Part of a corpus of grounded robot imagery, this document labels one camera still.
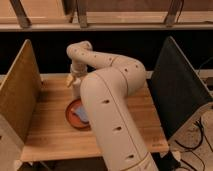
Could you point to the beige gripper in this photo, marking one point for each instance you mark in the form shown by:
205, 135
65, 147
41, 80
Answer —
74, 74

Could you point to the white ceramic cup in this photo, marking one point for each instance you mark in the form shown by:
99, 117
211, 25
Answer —
76, 89

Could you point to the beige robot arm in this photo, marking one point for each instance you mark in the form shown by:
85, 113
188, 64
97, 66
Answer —
107, 79

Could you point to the blue sponge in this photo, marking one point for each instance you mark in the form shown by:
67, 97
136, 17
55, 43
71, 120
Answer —
80, 112

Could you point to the orange round bowl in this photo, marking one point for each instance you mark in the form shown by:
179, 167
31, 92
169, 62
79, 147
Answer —
73, 119

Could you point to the left wooden side panel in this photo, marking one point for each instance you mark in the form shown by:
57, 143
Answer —
19, 92

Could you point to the dark right side panel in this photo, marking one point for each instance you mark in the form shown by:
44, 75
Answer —
180, 95

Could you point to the wooden shelf rail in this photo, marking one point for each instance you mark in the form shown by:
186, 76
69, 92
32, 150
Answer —
104, 15

